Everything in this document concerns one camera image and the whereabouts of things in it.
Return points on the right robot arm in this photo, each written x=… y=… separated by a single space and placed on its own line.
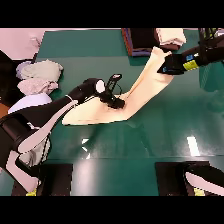
x=208 y=53

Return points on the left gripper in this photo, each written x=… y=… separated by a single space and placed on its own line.
x=113 y=101

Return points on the beige pink garment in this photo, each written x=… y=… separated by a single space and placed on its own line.
x=35 y=86

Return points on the cream shirt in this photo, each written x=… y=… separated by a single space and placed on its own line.
x=143 y=90

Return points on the grey green garment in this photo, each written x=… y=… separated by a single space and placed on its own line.
x=41 y=151

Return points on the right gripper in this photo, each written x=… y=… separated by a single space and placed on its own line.
x=171 y=64

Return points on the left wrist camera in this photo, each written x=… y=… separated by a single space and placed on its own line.
x=112 y=83

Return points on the lavender garment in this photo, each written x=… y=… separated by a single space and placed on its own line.
x=31 y=101

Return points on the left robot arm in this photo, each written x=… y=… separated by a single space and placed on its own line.
x=40 y=115

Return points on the folded pale pink garment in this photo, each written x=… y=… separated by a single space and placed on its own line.
x=171 y=36

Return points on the pale green garment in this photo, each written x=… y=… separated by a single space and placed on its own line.
x=41 y=70

